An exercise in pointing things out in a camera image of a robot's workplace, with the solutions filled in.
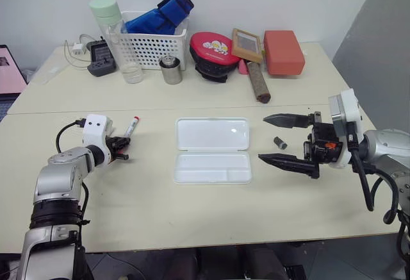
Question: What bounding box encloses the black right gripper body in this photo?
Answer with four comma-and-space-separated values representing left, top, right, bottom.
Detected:
302, 122, 342, 166

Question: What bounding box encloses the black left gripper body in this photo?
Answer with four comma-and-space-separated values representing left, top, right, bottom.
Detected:
105, 135, 122, 165

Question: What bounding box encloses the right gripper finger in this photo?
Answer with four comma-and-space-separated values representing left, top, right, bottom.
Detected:
263, 111, 322, 130
258, 152, 320, 180

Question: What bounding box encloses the white marker with red cap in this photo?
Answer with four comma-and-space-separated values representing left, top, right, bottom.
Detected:
122, 116, 142, 138

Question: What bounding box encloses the short dark grey marker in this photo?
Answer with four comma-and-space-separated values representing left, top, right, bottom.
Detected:
272, 136, 288, 151

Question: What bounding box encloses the white plastic pencil case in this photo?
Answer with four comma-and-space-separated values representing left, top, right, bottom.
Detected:
173, 117, 252, 186

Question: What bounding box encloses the brown cylindrical roll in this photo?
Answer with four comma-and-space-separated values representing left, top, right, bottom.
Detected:
244, 62, 272, 104

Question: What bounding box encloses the clear glass cup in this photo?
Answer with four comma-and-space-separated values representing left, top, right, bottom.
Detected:
119, 61, 144, 85

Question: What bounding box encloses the orange red rectangular box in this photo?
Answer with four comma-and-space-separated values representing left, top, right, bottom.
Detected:
263, 29, 306, 77

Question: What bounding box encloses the dark grey power strip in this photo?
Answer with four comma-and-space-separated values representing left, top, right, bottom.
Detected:
86, 40, 117, 78

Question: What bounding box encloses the small metal canister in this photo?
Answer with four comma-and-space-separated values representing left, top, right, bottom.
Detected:
158, 55, 183, 86

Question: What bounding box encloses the white perforated plastic basket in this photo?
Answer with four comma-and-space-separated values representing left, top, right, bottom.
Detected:
108, 10, 190, 72

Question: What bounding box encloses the white charger plug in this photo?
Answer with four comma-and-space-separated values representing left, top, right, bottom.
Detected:
71, 42, 86, 59

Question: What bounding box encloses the black bowl with red lid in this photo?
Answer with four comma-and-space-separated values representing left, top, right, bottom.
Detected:
188, 31, 242, 85

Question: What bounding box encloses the laptop with pink screen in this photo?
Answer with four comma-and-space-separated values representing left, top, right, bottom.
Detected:
0, 44, 29, 124

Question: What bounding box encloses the bottle with mint green lid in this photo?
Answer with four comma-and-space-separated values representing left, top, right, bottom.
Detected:
88, 0, 124, 39

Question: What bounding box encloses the blue fabric pouch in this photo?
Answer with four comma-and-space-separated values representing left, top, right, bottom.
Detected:
122, 0, 195, 36

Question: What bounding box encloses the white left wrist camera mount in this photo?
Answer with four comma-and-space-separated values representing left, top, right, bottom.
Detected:
81, 113, 115, 169

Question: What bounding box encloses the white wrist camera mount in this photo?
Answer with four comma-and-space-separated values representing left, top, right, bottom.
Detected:
81, 113, 115, 169
327, 88, 365, 169

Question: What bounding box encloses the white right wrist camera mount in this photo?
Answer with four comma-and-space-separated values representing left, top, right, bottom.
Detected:
327, 88, 365, 169

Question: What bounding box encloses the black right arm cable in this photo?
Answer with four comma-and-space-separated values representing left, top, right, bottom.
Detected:
347, 122, 401, 226

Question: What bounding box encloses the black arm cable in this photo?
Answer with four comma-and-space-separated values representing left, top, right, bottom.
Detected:
347, 122, 401, 226
55, 118, 88, 153

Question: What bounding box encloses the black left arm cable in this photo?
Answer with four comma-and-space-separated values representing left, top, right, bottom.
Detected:
55, 118, 88, 153

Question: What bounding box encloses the wooden picture frame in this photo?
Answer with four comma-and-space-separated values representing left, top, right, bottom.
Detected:
231, 28, 263, 63

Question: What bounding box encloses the thin white charger cable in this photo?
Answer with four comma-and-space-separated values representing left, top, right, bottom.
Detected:
63, 33, 99, 70

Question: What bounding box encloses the black cable by table edge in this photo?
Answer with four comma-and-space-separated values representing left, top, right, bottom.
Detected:
395, 209, 410, 263

